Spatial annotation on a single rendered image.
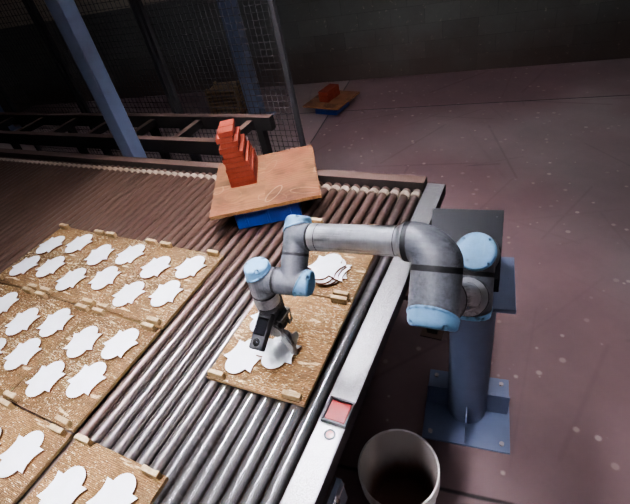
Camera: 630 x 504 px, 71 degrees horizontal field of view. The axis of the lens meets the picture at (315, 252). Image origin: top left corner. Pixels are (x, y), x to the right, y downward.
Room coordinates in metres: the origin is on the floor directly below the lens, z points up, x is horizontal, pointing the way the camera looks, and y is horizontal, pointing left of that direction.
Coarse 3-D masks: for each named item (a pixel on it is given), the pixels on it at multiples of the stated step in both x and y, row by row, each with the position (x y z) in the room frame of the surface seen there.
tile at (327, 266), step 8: (320, 256) 1.32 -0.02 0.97; (328, 256) 1.30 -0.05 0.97; (336, 256) 1.29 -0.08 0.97; (312, 264) 1.28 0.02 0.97; (320, 264) 1.27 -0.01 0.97; (328, 264) 1.26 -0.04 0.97; (336, 264) 1.25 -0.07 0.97; (320, 272) 1.22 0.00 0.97; (328, 272) 1.21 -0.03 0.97; (336, 272) 1.21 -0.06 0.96
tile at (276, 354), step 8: (280, 336) 0.99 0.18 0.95; (272, 344) 0.96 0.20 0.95; (280, 344) 0.95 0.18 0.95; (264, 352) 0.93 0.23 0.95; (272, 352) 0.92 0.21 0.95; (280, 352) 0.92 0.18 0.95; (288, 352) 0.91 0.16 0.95; (264, 360) 0.90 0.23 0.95; (272, 360) 0.89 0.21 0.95; (280, 360) 0.89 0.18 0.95; (288, 360) 0.88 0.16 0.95; (272, 368) 0.86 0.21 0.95
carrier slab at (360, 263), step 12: (312, 252) 1.39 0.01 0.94; (324, 252) 1.38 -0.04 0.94; (348, 264) 1.27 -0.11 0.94; (360, 264) 1.25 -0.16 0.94; (348, 276) 1.21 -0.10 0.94; (360, 276) 1.19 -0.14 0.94; (324, 288) 1.17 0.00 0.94; (336, 288) 1.16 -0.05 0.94; (348, 288) 1.14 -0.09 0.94; (348, 300) 1.09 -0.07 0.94
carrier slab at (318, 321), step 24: (312, 312) 1.07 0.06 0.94; (336, 312) 1.04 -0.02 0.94; (240, 336) 1.04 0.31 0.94; (312, 336) 0.96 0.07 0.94; (336, 336) 0.94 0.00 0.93; (216, 360) 0.96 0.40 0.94; (312, 360) 0.87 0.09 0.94; (240, 384) 0.84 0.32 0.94; (264, 384) 0.82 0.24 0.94; (288, 384) 0.80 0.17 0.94; (312, 384) 0.78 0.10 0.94
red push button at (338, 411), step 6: (336, 402) 0.71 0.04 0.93; (342, 402) 0.71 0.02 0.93; (330, 408) 0.70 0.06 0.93; (336, 408) 0.69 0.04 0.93; (342, 408) 0.69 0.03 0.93; (348, 408) 0.69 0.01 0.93; (330, 414) 0.68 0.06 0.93; (336, 414) 0.68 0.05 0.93; (342, 414) 0.67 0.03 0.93; (336, 420) 0.66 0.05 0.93; (342, 420) 0.65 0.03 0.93
